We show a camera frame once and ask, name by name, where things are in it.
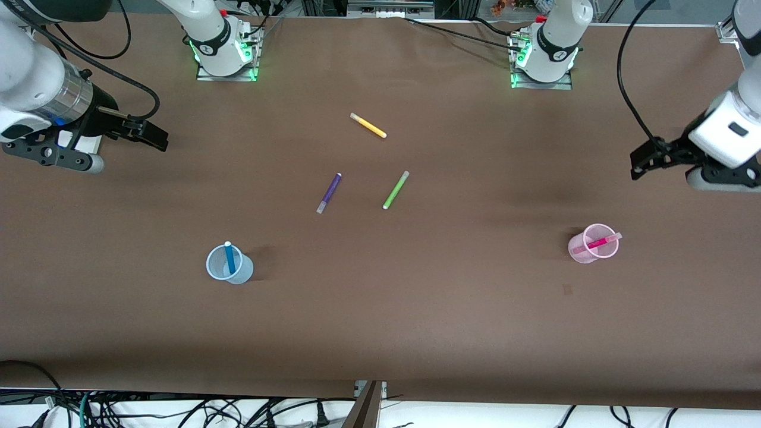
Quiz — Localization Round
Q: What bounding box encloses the pink marker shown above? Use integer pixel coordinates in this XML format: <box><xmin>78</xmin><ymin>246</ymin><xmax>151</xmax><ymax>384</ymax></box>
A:
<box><xmin>574</xmin><ymin>232</ymin><xmax>623</xmax><ymax>255</ymax></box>

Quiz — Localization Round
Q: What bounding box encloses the white desk lamp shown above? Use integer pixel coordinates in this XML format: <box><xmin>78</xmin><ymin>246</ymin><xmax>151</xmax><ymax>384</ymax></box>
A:
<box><xmin>56</xmin><ymin>130</ymin><xmax>103</xmax><ymax>156</ymax></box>

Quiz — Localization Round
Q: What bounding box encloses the translucent pink plastic cup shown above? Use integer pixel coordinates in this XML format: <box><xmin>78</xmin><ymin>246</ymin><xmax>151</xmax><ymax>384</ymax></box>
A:
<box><xmin>568</xmin><ymin>224</ymin><xmax>620</xmax><ymax>265</ymax></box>

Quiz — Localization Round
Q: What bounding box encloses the translucent blue plastic cup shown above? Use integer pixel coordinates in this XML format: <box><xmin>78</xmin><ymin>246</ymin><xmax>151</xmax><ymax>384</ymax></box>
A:
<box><xmin>206</xmin><ymin>244</ymin><xmax>254</xmax><ymax>285</ymax></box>

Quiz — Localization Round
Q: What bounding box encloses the purple marker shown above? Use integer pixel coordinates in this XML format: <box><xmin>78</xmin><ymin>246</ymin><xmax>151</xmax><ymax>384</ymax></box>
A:
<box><xmin>316</xmin><ymin>172</ymin><xmax>343</xmax><ymax>215</ymax></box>

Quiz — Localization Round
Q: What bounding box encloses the yellow marker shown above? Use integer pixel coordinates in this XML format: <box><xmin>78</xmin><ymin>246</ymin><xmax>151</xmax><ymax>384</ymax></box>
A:
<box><xmin>350</xmin><ymin>112</ymin><xmax>388</xmax><ymax>139</ymax></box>

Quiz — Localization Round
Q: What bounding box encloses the green marker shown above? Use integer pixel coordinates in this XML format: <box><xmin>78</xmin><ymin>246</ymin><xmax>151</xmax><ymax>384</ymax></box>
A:
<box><xmin>382</xmin><ymin>171</ymin><xmax>410</xmax><ymax>210</ymax></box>

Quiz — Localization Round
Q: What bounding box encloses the brown paper table cover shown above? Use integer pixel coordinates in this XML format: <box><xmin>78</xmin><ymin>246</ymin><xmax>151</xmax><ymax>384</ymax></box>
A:
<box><xmin>0</xmin><ymin>11</ymin><xmax>761</xmax><ymax>411</ymax></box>

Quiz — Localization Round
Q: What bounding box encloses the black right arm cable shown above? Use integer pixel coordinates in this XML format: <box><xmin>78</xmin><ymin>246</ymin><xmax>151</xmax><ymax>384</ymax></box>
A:
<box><xmin>24</xmin><ymin>0</ymin><xmax>161</xmax><ymax>122</ymax></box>

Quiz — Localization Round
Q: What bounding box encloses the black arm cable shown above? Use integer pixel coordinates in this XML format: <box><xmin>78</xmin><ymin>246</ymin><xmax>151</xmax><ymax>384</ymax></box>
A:
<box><xmin>617</xmin><ymin>0</ymin><xmax>669</xmax><ymax>149</ymax></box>
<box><xmin>24</xmin><ymin>0</ymin><xmax>161</xmax><ymax>122</ymax></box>

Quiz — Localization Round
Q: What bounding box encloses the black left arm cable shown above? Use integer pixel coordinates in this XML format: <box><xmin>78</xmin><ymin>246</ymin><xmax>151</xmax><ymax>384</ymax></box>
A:
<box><xmin>617</xmin><ymin>0</ymin><xmax>669</xmax><ymax>149</ymax></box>

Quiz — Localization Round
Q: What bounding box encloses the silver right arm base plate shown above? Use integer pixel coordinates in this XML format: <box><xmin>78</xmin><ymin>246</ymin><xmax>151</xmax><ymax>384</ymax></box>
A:
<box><xmin>195</xmin><ymin>21</ymin><xmax>263</xmax><ymax>82</ymax></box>

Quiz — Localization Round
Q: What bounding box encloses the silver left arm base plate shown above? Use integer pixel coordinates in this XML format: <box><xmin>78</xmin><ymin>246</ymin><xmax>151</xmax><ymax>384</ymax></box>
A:
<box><xmin>510</xmin><ymin>29</ymin><xmax>574</xmax><ymax>91</ymax></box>

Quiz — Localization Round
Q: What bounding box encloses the long thin black cable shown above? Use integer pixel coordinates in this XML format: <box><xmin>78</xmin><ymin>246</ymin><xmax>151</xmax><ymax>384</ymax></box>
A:
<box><xmin>404</xmin><ymin>16</ymin><xmax>527</xmax><ymax>51</ymax></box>

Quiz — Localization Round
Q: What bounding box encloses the thick black cable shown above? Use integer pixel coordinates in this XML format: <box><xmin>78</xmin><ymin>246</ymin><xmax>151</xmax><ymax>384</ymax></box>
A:
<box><xmin>0</xmin><ymin>360</ymin><xmax>66</xmax><ymax>411</ymax></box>

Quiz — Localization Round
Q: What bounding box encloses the dark table frame post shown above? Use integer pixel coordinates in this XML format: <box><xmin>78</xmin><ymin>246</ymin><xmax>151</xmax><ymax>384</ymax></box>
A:
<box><xmin>341</xmin><ymin>380</ymin><xmax>384</xmax><ymax>428</ymax></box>

